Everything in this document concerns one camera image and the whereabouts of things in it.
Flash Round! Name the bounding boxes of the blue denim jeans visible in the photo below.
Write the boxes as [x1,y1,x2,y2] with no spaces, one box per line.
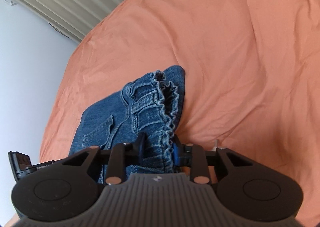
[69,66,185,175]

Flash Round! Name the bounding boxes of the orange bed sheet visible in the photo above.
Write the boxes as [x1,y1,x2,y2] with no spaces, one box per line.
[40,0,319,226]

